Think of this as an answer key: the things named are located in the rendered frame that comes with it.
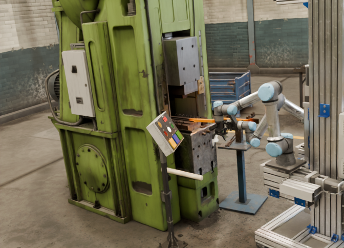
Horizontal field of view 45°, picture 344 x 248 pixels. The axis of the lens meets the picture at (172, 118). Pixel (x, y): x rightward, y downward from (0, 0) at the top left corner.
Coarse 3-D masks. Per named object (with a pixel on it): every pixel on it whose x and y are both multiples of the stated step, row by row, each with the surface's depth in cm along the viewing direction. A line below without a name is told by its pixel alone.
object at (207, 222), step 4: (220, 208) 423; (216, 212) 415; (220, 212) 415; (224, 212) 415; (208, 216) 408; (212, 216) 409; (216, 216) 408; (220, 216) 408; (224, 216) 407; (184, 220) 406; (188, 220) 405; (204, 220) 402; (208, 220) 402; (212, 220) 401; (216, 220) 401; (192, 224) 398; (196, 224) 397; (200, 224) 396; (204, 224) 395; (208, 224) 395; (196, 228) 390; (200, 228) 390
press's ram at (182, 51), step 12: (192, 36) 376; (168, 48) 361; (180, 48) 359; (192, 48) 372; (168, 60) 365; (180, 60) 361; (192, 60) 374; (168, 72) 369; (180, 72) 362; (192, 72) 376; (168, 84) 372; (180, 84) 364
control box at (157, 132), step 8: (160, 120) 329; (168, 120) 343; (152, 128) 319; (160, 128) 322; (176, 128) 348; (152, 136) 321; (160, 136) 319; (168, 136) 326; (160, 144) 321; (168, 144) 319; (168, 152) 321
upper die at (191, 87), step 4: (196, 80) 381; (184, 84) 370; (188, 84) 373; (192, 84) 378; (196, 84) 382; (168, 88) 381; (172, 88) 378; (176, 88) 374; (180, 88) 371; (184, 88) 369; (188, 88) 374; (192, 88) 378; (196, 88) 382; (168, 92) 382; (172, 92) 379; (176, 92) 376; (180, 92) 373; (184, 92) 370; (188, 92) 374
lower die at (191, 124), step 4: (172, 116) 408; (176, 116) 409; (176, 120) 395; (180, 120) 394; (184, 120) 392; (188, 120) 388; (192, 120) 386; (176, 124) 387; (180, 124) 385; (184, 124) 384; (188, 124) 382; (192, 124) 383; (196, 124) 388; (200, 124) 393; (180, 128) 384; (184, 128) 381; (188, 128) 379; (192, 128) 384; (196, 128) 388
